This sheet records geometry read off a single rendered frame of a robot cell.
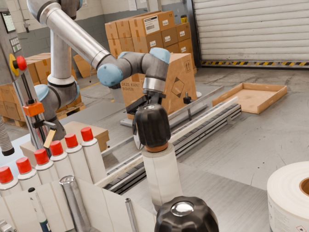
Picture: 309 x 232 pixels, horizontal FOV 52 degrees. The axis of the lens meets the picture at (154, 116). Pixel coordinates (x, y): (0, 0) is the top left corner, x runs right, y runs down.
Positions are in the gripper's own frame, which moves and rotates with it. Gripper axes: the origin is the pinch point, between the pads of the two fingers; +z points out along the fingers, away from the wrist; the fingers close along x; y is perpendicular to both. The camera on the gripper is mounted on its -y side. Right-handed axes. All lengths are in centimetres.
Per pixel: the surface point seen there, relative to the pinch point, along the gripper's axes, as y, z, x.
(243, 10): -192, -200, 346
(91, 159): 2.8, 5.6, -20.9
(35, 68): -326, -43, 99
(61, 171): 2.2, 9.5, -30.2
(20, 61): 2, -18, -47
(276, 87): 8, -39, 83
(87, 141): 2.1, 0.0, -23.4
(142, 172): 6.0, 8.4, -1.3
